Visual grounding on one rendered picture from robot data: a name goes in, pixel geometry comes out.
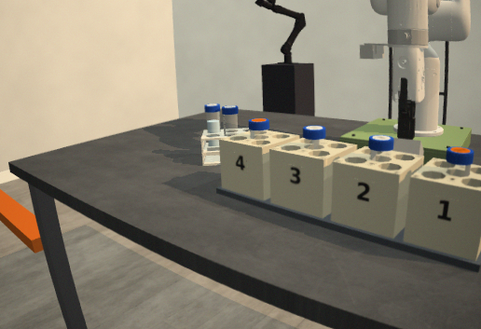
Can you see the cream bucket adapter with holes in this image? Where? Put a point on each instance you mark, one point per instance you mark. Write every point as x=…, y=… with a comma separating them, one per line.
x=245, y=162
x=371, y=195
x=445, y=214
x=301, y=179

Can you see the cream tube rack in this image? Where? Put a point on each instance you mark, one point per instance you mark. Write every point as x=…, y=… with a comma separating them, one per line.
x=211, y=157

